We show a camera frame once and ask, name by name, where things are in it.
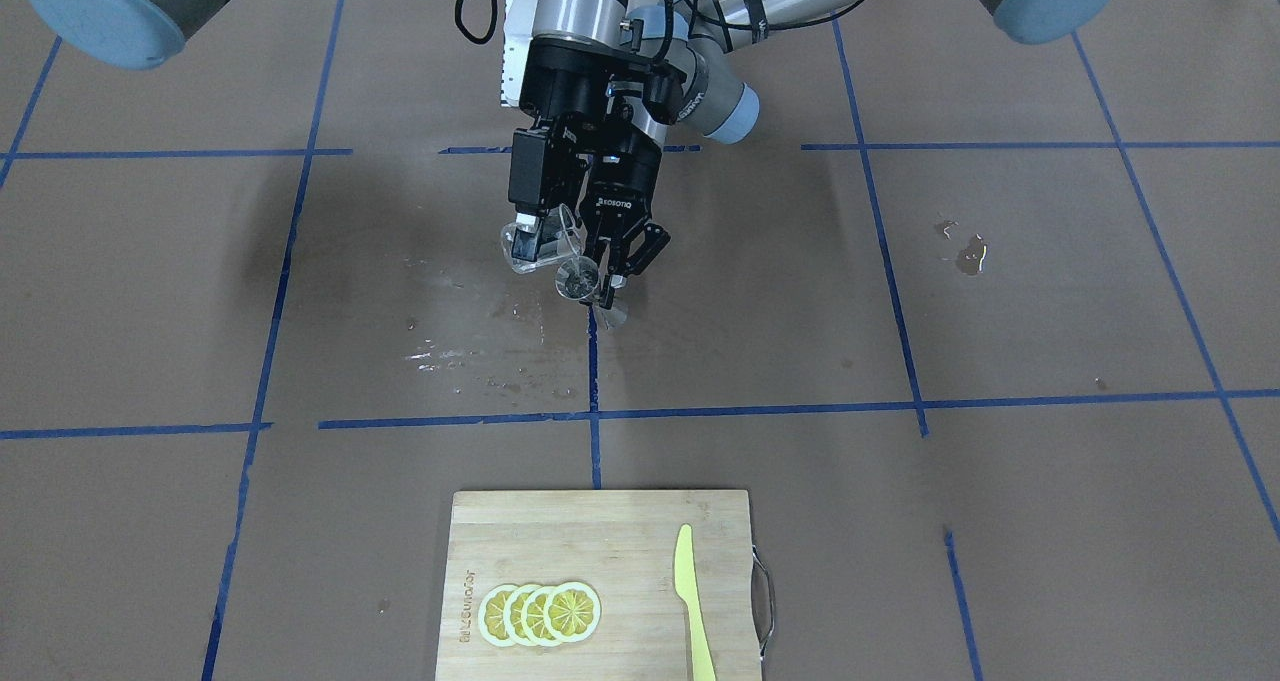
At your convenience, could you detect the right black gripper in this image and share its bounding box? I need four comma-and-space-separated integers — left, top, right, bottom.
508, 38, 652, 265

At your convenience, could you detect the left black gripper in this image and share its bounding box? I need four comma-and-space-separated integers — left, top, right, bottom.
580, 122, 671, 307

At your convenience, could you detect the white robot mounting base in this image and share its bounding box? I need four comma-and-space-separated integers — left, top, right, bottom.
500, 0, 538, 108

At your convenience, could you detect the clear glass cup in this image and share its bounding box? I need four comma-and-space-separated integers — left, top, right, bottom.
500, 204, 582, 274

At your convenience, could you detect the wooden cutting board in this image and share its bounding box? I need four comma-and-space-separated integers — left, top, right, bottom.
435, 490, 763, 680

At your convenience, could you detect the steel double jigger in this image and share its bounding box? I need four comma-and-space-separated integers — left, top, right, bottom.
556, 253, 630, 329

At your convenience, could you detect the yellow plastic knife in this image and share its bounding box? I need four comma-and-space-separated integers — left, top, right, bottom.
673, 524, 717, 680

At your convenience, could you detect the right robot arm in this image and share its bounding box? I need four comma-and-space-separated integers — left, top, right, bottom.
26, 0, 684, 275

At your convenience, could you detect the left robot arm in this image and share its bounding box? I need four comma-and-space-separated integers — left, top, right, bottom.
556, 0, 1111, 308

